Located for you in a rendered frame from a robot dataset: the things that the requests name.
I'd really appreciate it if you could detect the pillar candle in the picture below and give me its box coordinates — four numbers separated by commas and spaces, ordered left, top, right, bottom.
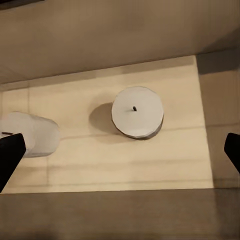
111, 85, 164, 141
0, 111, 62, 158

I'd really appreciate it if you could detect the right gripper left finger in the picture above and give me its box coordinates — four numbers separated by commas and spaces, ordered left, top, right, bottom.
0, 133, 26, 193

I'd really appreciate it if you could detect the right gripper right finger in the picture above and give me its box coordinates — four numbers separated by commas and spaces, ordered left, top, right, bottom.
224, 133, 240, 173

